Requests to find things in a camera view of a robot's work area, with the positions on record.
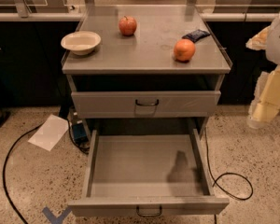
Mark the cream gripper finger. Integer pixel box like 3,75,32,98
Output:
245,26,270,50
247,65,280,129

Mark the closed upper grey drawer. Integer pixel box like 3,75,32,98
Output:
72,91,220,119

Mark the grey metal drawer cabinet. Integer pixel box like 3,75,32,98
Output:
63,5,231,131

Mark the open grey drawer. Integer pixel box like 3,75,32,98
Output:
68,130,229,217

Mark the red apple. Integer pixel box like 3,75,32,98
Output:
119,16,137,36

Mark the white ceramic bowl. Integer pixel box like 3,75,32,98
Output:
61,31,101,55

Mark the blue power box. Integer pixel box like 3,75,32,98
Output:
72,123,88,143

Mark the white paper sheet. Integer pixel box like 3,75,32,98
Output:
28,115,68,151

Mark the blue tape floor mark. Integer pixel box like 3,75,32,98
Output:
42,207,71,224

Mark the black cable on right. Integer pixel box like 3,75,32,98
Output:
203,128,255,224

